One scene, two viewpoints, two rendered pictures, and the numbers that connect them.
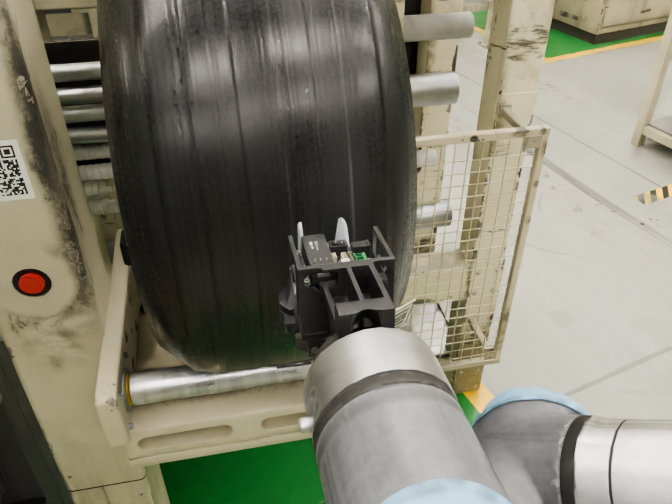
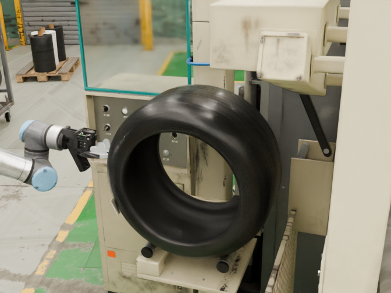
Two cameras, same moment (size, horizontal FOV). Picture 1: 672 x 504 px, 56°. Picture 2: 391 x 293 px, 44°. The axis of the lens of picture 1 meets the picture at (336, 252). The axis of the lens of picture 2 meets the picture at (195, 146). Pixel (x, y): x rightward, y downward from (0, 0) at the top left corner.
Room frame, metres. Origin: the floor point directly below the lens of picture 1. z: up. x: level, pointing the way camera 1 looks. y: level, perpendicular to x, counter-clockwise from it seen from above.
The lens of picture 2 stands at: (1.55, -1.19, 1.89)
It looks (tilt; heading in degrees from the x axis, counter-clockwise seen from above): 22 degrees down; 121
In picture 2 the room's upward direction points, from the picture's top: 1 degrees counter-clockwise
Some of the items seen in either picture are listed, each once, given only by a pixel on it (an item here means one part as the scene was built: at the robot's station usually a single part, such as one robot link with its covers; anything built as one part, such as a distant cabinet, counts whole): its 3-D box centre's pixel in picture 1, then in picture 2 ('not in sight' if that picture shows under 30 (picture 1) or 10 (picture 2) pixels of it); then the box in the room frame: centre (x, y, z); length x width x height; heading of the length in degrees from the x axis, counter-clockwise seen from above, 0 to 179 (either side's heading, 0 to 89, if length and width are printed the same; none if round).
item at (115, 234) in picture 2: not in sight; (156, 196); (0.14, 0.71, 0.63); 0.56 x 0.41 x 1.27; 12
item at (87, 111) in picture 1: (97, 130); (312, 186); (1.08, 0.45, 1.05); 0.20 x 0.15 x 0.30; 102
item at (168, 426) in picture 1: (251, 402); (166, 241); (0.62, 0.13, 0.84); 0.36 x 0.09 x 0.06; 102
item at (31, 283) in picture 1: (32, 281); not in sight; (0.63, 0.39, 1.06); 0.03 x 0.02 x 0.03; 102
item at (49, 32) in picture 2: not in sight; (48, 50); (-4.67, 4.43, 0.38); 1.20 x 0.80 x 0.76; 124
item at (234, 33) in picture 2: not in sight; (284, 21); (1.07, 0.09, 1.71); 0.61 x 0.25 x 0.15; 102
